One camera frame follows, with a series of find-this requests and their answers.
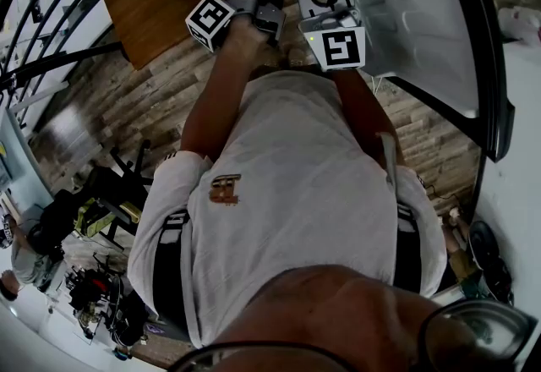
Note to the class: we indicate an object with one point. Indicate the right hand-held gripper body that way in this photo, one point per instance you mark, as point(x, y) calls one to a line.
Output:
point(340, 49)

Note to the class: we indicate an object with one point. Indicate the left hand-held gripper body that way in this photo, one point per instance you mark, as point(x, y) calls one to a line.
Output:
point(209, 19)

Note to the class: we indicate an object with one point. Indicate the person's left forearm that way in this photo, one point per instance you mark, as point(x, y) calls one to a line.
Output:
point(215, 95)

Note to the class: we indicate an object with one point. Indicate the person's right forearm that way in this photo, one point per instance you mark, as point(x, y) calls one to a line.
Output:
point(361, 112)

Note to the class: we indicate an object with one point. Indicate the person's right brown shoe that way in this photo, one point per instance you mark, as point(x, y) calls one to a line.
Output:
point(296, 56)

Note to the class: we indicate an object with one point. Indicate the wooden table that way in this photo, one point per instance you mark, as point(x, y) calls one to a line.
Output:
point(143, 23)

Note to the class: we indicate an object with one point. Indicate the white t-shirt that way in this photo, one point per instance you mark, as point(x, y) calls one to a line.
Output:
point(296, 193)

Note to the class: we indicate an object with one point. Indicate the black metal railing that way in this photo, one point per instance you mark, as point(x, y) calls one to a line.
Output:
point(63, 61)

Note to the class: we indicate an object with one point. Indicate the white slipper with red mark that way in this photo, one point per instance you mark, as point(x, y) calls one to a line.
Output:
point(520, 23)

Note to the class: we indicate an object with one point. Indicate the yellow green vest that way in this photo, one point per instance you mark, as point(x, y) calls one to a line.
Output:
point(91, 216)

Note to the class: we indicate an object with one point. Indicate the white table with black edge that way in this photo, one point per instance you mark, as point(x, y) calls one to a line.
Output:
point(524, 193)

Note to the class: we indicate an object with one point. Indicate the black round device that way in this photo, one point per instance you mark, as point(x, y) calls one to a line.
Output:
point(484, 243)

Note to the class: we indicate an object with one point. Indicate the black office chair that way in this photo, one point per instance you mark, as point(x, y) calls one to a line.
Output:
point(63, 214)

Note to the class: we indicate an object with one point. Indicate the person's face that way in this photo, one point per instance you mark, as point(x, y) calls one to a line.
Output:
point(338, 319)

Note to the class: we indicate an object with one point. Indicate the black bag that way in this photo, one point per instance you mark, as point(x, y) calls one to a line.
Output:
point(501, 281)

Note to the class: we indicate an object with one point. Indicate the black red equipment pile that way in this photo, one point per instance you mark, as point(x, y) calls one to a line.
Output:
point(93, 290)

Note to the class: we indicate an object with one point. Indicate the black-framed glasses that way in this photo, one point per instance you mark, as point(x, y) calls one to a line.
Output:
point(477, 328)

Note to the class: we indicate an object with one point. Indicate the grey box with purple top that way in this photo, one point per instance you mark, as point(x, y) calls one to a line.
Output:
point(155, 328)

